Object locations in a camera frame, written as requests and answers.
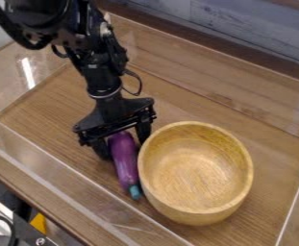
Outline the clear acrylic tray wall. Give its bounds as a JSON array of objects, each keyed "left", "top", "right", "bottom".
[{"left": 0, "top": 17, "right": 299, "bottom": 246}]

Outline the yellow black device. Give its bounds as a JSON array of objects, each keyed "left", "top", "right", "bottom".
[{"left": 13, "top": 213, "right": 58, "bottom": 246}]

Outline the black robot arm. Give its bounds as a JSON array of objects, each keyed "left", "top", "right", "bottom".
[{"left": 0, "top": 0, "right": 156, "bottom": 160}]

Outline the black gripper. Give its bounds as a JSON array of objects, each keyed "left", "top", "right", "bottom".
[{"left": 73, "top": 93, "right": 156, "bottom": 160}]

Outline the black cable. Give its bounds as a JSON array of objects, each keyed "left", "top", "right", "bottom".
[{"left": 0, "top": 214, "right": 17, "bottom": 246}]

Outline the purple toy eggplant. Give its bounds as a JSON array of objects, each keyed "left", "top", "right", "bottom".
[{"left": 108, "top": 132, "right": 141, "bottom": 200}]

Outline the brown wooden bowl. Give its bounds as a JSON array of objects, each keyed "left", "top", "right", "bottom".
[{"left": 137, "top": 121, "right": 253, "bottom": 226}]

